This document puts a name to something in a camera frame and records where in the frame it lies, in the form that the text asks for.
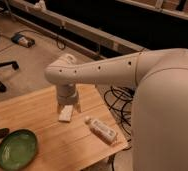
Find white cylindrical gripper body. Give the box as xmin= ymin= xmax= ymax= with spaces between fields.
xmin=56 ymin=84 xmax=79 ymax=105

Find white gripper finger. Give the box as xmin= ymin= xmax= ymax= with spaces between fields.
xmin=74 ymin=104 xmax=81 ymax=113
xmin=57 ymin=104 xmax=62 ymax=113

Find white rectangular eraser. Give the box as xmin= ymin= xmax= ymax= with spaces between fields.
xmin=59 ymin=105 xmax=73 ymax=122

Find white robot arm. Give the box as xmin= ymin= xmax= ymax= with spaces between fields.
xmin=45 ymin=48 xmax=188 ymax=171

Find green round plate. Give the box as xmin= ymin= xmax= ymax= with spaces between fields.
xmin=0 ymin=129 xmax=38 ymax=171

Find power strip on floor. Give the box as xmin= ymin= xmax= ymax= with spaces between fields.
xmin=11 ymin=33 xmax=35 ymax=48

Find black tangled floor cables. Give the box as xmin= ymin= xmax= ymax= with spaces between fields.
xmin=103 ymin=85 xmax=135 ymax=138

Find long metal shelf rail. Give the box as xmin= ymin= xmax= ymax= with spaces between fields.
xmin=5 ymin=0 xmax=147 ymax=57

